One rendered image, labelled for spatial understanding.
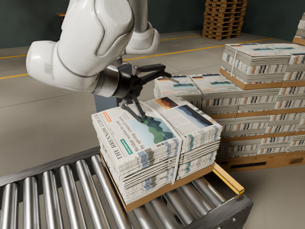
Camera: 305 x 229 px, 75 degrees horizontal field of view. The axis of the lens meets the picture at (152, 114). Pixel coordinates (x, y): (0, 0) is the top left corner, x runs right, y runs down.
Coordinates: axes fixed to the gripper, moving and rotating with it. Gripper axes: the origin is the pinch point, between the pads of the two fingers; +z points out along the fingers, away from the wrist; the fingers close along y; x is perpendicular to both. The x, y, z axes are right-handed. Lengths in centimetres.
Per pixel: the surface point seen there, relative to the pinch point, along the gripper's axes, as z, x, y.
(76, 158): -14.8, -19.5, 41.4
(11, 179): -36, -20, 53
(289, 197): 151, 15, 45
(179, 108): 9.5, -1.3, 2.6
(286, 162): 174, -8, 27
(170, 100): 10.1, -8.5, 2.2
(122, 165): -16.2, 14.7, 17.4
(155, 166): -4.2, 14.4, 17.8
